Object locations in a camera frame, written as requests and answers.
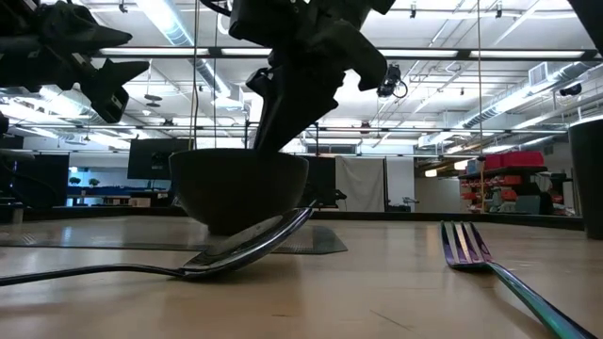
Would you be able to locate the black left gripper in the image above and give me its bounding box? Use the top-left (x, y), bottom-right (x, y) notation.
top-left (0, 0), bottom-right (151, 125)

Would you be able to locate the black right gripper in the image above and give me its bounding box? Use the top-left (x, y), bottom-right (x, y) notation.
top-left (228, 0), bottom-right (397, 154)

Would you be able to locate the dark round bowl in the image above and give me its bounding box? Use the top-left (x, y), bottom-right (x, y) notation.
top-left (168, 147), bottom-right (311, 237)

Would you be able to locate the iridescent metal fork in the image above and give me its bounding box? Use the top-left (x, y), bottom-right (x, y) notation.
top-left (439, 219), bottom-right (600, 339)

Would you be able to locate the black upright screen panel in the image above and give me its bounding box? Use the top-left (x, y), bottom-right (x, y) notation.
top-left (305, 155), bottom-right (337, 207)

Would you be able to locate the large black monitor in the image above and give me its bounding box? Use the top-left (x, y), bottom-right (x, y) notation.
top-left (126, 137), bottom-right (190, 181)

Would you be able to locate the white hanging curtain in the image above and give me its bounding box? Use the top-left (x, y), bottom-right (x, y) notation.
top-left (334, 155), bottom-right (387, 214)

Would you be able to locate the dark grey table mat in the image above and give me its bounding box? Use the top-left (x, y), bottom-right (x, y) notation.
top-left (0, 223), bottom-right (350, 256)

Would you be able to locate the shiny metal spoon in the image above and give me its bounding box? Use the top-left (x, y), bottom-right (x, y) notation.
top-left (0, 205), bottom-right (316, 289)

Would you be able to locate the large red storage bin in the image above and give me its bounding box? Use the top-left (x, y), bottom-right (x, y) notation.
top-left (483, 150), bottom-right (546, 171)

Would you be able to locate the storage shelf rack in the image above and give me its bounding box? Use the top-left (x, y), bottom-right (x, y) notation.
top-left (457, 150), bottom-right (574, 217)

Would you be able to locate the black ceiling camera with cable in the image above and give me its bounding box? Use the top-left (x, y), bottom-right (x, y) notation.
top-left (376, 63), bottom-right (409, 101)

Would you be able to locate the black overhead frame bar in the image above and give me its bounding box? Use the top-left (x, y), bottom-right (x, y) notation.
top-left (91, 45), bottom-right (603, 62)

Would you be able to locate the thin dark hanging cable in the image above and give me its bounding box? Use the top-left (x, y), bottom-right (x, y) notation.
top-left (189, 0), bottom-right (201, 152)

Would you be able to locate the yellow hanging cable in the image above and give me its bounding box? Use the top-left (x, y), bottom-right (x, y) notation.
top-left (476, 0), bottom-right (485, 214)

